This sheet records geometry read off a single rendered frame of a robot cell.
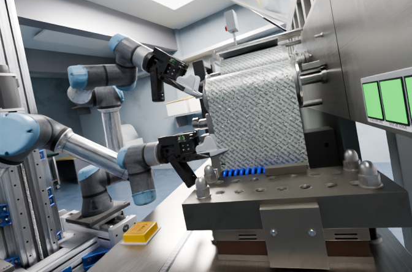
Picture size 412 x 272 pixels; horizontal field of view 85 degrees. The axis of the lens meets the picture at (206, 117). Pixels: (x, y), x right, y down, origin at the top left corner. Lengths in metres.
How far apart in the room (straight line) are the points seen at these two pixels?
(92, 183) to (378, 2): 1.22
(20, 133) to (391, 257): 0.88
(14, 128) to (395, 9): 0.82
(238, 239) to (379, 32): 0.43
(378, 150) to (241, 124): 3.62
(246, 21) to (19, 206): 4.05
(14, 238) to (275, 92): 1.19
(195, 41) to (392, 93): 4.65
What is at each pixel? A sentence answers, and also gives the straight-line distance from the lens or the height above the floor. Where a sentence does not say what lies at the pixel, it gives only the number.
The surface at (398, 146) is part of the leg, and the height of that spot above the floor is 1.02.
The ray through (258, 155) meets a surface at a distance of 0.64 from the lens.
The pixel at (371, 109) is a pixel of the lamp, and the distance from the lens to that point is 0.42.
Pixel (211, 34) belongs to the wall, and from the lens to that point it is 4.73.
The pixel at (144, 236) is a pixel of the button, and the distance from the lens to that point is 0.69.
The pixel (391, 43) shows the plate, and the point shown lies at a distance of 0.35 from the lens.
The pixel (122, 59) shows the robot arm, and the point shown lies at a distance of 0.82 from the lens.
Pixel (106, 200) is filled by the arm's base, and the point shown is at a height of 0.86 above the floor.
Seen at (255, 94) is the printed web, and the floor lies 1.24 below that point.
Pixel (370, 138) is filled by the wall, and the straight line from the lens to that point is 4.11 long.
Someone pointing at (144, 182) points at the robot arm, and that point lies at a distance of 0.76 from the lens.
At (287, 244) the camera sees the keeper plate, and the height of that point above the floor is 0.95.
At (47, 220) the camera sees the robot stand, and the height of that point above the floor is 0.87.
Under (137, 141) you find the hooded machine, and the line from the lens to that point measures 5.74.
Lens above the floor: 1.22
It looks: 2 degrees down
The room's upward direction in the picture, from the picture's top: 11 degrees counter-clockwise
